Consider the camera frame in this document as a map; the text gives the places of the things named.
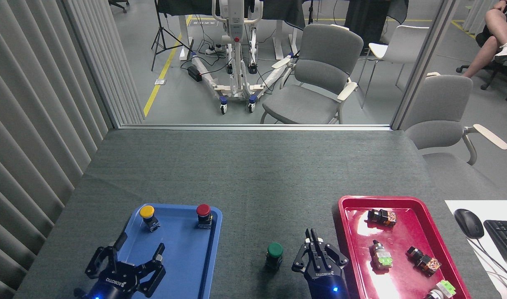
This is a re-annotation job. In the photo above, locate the blue plastic tray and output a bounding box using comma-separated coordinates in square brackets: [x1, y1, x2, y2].
[95, 203, 223, 299]

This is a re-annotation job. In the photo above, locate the yellow push button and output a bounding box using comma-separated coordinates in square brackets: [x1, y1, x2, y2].
[139, 205, 161, 233]

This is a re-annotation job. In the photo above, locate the black office chair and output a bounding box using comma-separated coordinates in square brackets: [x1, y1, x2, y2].
[456, 58, 507, 103]
[108, 0, 131, 14]

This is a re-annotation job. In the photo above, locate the green push button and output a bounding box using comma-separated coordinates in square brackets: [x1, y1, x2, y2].
[265, 242, 285, 272]

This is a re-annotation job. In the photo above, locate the black mouse cable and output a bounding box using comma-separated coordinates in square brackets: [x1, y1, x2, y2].
[470, 237, 507, 288]

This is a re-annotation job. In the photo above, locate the silver post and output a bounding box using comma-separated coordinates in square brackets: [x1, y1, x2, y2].
[391, 0, 462, 131]

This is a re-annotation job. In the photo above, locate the black table cloth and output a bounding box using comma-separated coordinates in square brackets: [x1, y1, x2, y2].
[344, 0, 410, 49]

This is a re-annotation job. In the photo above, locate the grey armchair with white armrests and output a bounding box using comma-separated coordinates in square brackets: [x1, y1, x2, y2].
[404, 72, 507, 201]
[260, 23, 365, 125]

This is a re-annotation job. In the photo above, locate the white stand on wheels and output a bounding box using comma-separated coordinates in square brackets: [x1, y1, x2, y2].
[190, 0, 296, 115]

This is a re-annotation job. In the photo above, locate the white plastic chair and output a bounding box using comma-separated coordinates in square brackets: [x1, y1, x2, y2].
[357, 25, 430, 110]

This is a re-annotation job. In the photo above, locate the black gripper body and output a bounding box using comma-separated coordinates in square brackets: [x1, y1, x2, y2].
[87, 267, 141, 299]
[305, 265, 349, 299]

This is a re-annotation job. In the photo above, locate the white desk pad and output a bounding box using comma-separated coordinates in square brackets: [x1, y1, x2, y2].
[444, 200, 507, 299]

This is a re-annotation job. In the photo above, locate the person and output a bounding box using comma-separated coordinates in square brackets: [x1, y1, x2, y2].
[462, 0, 507, 79]

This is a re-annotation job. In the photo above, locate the white switch with green block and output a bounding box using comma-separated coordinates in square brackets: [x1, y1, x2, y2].
[424, 279, 457, 299]

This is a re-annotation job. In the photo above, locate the black tripod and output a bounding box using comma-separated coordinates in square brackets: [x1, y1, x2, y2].
[151, 0, 192, 72]

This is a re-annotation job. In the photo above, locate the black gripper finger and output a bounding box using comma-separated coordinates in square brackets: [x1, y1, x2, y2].
[292, 228, 319, 275]
[311, 229, 349, 269]
[134, 243, 166, 298]
[85, 233, 129, 279]

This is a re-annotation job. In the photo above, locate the red plastic tray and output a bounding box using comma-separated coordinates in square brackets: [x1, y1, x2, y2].
[337, 195, 472, 299]

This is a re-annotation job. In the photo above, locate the red push button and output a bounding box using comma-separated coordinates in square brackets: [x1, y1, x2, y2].
[195, 203, 213, 230]

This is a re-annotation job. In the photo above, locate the black computer mouse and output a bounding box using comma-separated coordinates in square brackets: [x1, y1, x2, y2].
[453, 208, 485, 240]

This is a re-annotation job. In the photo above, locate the black keyboard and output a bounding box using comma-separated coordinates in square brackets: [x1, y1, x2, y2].
[483, 219, 507, 262]

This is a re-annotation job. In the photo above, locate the black orange switch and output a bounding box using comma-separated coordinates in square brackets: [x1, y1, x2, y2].
[367, 208, 397, 228]
[405, 246, 442, 277]

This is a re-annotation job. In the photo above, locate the silver switch with green block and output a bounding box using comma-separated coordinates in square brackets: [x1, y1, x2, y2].
[369, 239, 393, 270]

